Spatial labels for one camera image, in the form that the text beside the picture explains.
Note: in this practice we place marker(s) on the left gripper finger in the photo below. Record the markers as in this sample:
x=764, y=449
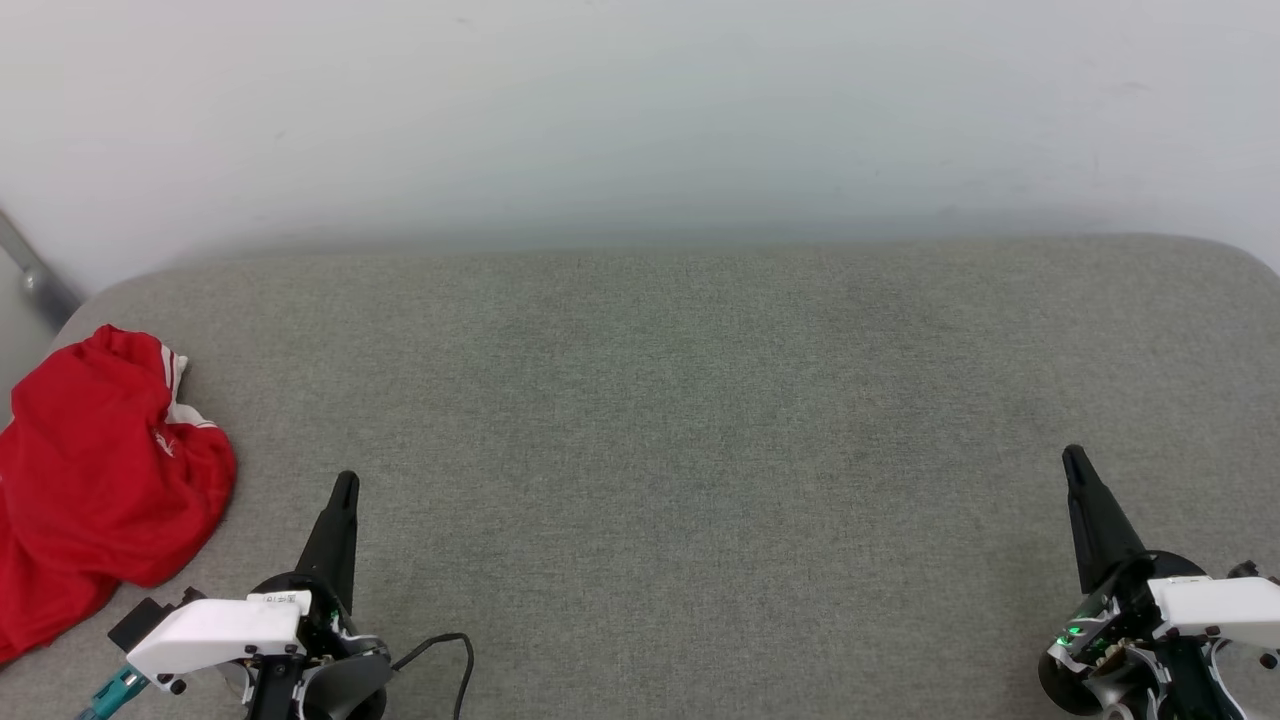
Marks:
x=350, y=540
x=325, y=555

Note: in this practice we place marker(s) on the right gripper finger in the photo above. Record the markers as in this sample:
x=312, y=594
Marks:
x=1118, y=540
x=1088, y=540

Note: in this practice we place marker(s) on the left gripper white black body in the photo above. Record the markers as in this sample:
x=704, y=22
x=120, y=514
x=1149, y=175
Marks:
x=220, y=630

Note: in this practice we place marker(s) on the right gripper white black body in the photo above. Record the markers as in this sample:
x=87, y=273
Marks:
x=1215, y=605

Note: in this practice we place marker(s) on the red white basketball jersey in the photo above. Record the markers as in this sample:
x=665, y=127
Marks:
x=90, y=480

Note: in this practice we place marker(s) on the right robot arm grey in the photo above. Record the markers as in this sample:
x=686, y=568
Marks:
x=1112, y=695

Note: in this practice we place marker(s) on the grey metal pole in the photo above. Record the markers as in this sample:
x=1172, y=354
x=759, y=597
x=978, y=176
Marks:
x=35, y=275

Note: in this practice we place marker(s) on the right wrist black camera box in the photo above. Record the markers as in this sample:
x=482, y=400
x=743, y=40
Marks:
x=1245, y=570

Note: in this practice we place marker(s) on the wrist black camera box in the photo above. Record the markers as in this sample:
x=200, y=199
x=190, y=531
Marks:
x=145, y=620
x=1245, y=570

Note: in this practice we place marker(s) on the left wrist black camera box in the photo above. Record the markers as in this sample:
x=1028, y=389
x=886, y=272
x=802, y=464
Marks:
x=145, y=620

